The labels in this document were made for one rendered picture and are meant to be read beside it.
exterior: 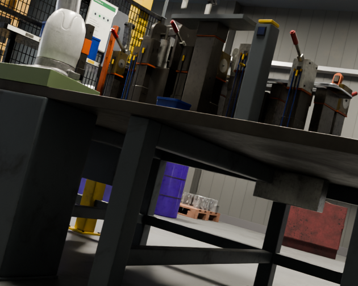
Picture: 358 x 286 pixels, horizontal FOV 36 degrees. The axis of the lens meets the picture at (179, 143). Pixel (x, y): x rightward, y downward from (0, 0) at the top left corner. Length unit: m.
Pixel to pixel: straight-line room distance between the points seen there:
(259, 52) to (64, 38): 0.74
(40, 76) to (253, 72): 0.79
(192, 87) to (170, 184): 4.63
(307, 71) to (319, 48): 6.59
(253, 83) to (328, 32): 6.79
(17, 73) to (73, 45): 0.23
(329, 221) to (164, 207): 2.00
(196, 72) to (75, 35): 0.50
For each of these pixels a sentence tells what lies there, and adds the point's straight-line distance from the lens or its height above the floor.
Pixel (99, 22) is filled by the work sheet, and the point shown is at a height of 1.31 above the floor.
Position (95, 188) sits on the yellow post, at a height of 0.30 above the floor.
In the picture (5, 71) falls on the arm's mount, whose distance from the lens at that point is 2.22.
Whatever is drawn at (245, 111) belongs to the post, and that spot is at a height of 0.80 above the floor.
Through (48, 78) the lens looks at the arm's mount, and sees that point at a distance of 2.05.
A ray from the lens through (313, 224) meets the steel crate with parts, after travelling 7.05.
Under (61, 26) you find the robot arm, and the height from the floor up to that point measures 0.95.
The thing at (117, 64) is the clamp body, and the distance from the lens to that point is 2.88.
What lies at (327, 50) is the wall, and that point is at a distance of 8.78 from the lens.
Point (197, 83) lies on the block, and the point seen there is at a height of 0.89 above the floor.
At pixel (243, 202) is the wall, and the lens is 8.71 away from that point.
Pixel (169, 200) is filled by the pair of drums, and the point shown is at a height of 0.21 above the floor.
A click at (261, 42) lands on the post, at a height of 1.07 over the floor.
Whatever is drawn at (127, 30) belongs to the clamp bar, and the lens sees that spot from 2.95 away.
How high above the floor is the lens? 0.49
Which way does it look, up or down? 4 degrees up
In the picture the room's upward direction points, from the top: 14 degrees clockwise
